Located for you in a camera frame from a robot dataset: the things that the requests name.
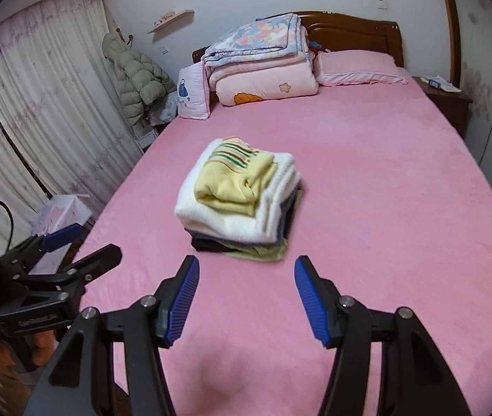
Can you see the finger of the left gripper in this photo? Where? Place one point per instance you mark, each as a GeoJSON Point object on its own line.
{"type": "Point", "coordinates": [74, 280]}
{"type": "Point", "coordinates": [60, 238]}

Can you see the pink folded blanket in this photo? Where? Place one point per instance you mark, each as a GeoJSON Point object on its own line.
{"type": "Point", "coordinates": [262, 80]}

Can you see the wooden wall shelf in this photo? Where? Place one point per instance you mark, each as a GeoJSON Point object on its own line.
{"type": "Point", "coordinates": [167, 20]}

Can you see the white cartoon cushion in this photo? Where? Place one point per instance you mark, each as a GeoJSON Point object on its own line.
{"type": "Point", "coordinates": [193, 93]}

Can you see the items on nightstand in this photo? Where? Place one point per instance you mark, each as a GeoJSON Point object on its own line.
{"type": "Point", "coordinates": [439, 83]}

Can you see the person left hand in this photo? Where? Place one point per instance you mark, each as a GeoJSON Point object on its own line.
{"type": "Point", "coordinates": [44, 345]}

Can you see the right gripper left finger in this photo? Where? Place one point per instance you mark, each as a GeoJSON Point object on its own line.
{"type": "Point", "coordinates": [79, 378]}

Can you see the light green folded garment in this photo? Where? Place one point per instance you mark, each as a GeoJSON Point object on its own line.
{"type": "Point", "coordinates": [272, 252]}

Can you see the dark wooden headboard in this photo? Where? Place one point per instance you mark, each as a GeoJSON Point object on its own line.
{"type": "Point", "coordinates": [338, 32]}

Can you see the white fleece folded garment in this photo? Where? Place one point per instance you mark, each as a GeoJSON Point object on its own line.
{"type": "Point", "coordinates": [262, 228]}

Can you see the white storage box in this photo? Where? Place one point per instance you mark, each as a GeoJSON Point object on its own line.
{"type": "Point", "coordinates": [61, 211]}

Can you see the dark wooden nightstand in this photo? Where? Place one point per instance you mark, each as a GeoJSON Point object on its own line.
{"type": "Point", "coordinates": [454, 106]}

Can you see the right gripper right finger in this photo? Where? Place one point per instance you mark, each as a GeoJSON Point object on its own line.
{"type": "Point", "coordinates": [415, 379]}

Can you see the black folded garment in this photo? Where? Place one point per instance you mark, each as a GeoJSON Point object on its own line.
{"type": "Point", "coordinates": [202, 244]}

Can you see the pink pillow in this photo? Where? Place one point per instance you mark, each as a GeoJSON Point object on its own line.
{"type": "Point", "coordinates": [356, 67]}

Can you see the yellow knit child cardigan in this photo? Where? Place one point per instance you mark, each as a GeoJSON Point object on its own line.
{"type": "Point", "coordinates": [234, 176]}

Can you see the green puffer jacket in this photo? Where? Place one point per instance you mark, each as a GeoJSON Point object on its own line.
{"type": "Point", "coordinates": [140, 81]}

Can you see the floral folded quilt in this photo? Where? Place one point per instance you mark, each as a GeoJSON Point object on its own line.
{"type": "Point", "coordinates": [277, 37]}

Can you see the white patterned curtain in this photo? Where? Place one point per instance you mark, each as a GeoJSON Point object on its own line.
{"type": "Point", "coordinates": [61, 121]}

